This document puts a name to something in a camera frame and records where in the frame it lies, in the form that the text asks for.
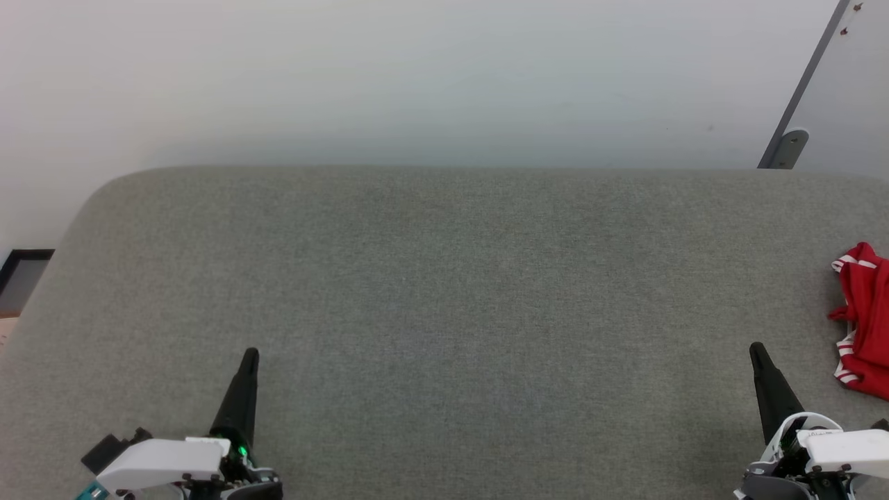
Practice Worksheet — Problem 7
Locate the red Bulls jersey shirt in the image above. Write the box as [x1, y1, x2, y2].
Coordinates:
[828, 242, 889, 401]

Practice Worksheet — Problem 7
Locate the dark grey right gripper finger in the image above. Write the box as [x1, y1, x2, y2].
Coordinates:
[749, 342, 806, 446]

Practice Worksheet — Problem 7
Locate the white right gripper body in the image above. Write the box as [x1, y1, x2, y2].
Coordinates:
[733, 412, 889, 500]

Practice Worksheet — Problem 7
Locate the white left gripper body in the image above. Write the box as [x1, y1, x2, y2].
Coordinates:
[97, 436, 283, 500]

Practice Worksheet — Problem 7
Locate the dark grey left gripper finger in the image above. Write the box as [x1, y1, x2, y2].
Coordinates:
[210, 347, 260, 449]

